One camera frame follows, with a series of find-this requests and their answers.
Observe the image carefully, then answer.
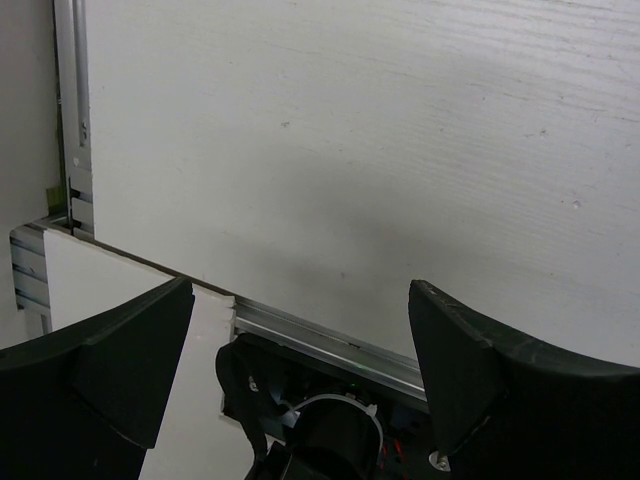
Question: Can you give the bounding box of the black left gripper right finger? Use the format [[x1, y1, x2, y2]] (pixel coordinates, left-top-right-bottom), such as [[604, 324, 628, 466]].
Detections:
[[408, 280, 639, 479]]

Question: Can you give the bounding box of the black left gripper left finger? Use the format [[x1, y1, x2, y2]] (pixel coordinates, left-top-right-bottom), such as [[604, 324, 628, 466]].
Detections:
[[1, 278, 194, 479]]

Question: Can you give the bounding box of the aluminium table rail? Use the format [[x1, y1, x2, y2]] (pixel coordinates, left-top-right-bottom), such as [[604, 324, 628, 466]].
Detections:
[[10, 1, 427, 408]]

